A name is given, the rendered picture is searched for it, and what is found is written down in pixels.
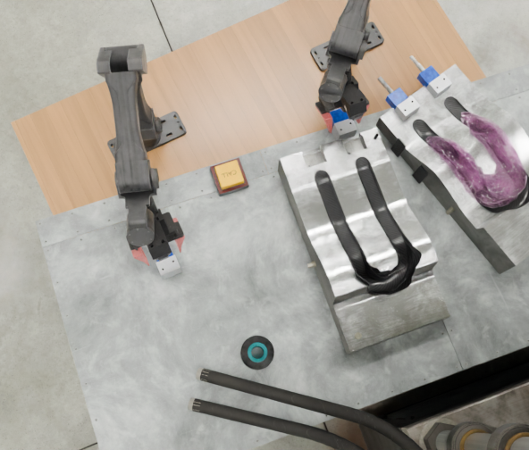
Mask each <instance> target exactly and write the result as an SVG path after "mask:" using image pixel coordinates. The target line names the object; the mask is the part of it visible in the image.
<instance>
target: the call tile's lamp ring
mask: <svg viewBox="0 0 529 450"><path fill-rule="evenodd" d="M235 160H237V161H238V164H239V168H240V170H241V173H242V176H243V179H244V180H245V184H241V185H238V186H236V187H231V188H228V189H225V190H223V191H221V188H220V186H219V183H218V180H217V178H216V175H215V172H214V167H215V166H218V165H221V164H225V163H229V162H232V161H235ZM210 168H211V171H212V173H213V176H214V180H215V183H216V186H217V188H218V191H219V194H222V193H225V192H229V191H232V190H234V189H237V188H242V187H245V186H247V185H248V181H247V178H246V175H245V173H244V171H243V168H242V165H241V163H240V160H239V158H236V159H233V160H230V161H228V162H222V163H219V164H216V165H214V166H211V167H210Z"/></svg>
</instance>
